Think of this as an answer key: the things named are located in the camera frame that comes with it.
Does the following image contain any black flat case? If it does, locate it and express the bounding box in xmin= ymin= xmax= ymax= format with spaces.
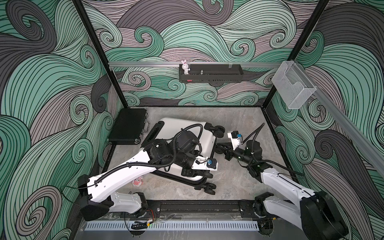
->
xmin=109 ymin=108 xmax=148 ymax=145

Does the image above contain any white hard-shell suitcase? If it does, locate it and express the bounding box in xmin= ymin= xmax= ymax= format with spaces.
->
xmin=142 ymin=118 xmax=225 ymax=195

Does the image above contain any aluminium wall rail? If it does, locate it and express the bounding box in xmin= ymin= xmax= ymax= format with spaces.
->
xmin=108 ymin=61 xmax=282 ymax=69
xmin=294 ymin=62 xmax=384 ymax=176

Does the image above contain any pink cartoon figure toy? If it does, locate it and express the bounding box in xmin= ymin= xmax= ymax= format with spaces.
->
xmin=132 ymin=177 xmax=143 ymax=187

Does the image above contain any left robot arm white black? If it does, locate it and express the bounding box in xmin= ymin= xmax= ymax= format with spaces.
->
xmin=78 ymin=119 xmax=218 ymax=221

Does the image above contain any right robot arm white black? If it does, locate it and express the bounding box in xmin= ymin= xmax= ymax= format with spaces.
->
xmin=215 ymin=125 xmax=349 ymax=240

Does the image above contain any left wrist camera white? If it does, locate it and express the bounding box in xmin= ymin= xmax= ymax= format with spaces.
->
xmin=192 ymin=156 xmax=218 ymax=171

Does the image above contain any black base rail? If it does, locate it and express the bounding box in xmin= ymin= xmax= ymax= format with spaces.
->
xmin=80 ymin=199 xmax=319 ymax=219

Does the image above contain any aluminium wall rail back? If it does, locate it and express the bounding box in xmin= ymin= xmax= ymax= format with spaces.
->
xmin=108 ymin=61 xmax=282 ymax=69

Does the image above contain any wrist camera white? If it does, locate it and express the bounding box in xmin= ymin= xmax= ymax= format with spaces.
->
xmin=192 ymin=156 xmax=218 ymax=171
xmin=227 ymin=131 xmax=243 ymax=150

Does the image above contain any clear acrylic wall box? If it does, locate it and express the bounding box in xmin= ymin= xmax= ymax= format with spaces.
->
xmin=272 ymin=61 xmax=317 ymax=110

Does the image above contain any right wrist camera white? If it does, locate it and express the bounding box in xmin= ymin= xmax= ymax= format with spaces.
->
xmin=227 ymin=131 xmax=243 ymax=150

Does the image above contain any white bunny figurine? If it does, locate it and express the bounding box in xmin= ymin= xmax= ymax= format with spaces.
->
xmin=182 ymin=60 xmax=191 ymax=75

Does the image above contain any aluminium wall rail right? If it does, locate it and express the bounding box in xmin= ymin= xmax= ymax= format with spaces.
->
xmin=294 ymin=62 xmax=384 ymax=176

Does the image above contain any black wall shelf tray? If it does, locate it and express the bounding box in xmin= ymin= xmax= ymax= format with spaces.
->
xmin=179 ymin=64 xmax=244 ymax=85

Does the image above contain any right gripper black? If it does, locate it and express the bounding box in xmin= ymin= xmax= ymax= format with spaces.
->
xmin=217 ymin=142 xmax=253 ymax=166

